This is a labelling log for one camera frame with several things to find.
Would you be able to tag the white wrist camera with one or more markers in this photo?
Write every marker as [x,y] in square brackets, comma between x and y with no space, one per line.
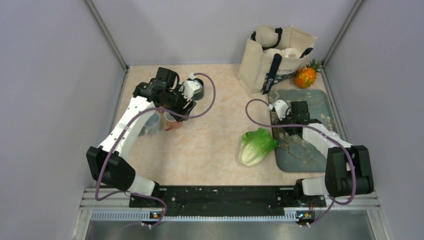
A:
[190,86]
[281,108]

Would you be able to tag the beige canvas tote bag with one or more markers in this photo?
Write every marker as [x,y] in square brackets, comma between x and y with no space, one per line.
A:
[272,55]

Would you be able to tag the toy lettuce head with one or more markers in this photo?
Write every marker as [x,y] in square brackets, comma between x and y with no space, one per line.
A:
[255,146]

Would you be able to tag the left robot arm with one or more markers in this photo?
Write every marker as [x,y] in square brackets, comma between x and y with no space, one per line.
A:
[108,161]

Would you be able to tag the toy pineapple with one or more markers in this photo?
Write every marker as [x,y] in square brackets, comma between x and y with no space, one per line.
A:
[306,76]

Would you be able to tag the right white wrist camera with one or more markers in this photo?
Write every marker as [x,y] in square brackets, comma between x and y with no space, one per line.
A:
[281,108]

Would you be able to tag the floral grey tray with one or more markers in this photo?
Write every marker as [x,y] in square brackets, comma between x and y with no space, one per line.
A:
[293,154]

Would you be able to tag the pink mug large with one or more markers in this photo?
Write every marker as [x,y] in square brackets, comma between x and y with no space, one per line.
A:
[170,122]

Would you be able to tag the white grey mug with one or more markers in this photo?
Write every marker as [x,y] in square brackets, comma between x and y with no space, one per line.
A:
[153,125]

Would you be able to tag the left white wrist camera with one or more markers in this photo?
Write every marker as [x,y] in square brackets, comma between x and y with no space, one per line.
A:
[190,86]

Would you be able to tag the dark teal mug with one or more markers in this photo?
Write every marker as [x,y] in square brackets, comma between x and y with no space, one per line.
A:
[199,94]

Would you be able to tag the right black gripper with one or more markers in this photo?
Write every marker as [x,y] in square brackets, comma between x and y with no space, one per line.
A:
[282,122]

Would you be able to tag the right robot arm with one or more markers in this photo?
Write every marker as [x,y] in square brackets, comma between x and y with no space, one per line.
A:
[348,168]

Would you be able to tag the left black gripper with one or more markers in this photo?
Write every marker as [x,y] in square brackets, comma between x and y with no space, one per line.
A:
[180,110]

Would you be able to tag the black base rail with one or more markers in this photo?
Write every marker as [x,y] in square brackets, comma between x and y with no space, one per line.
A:
[227,200]

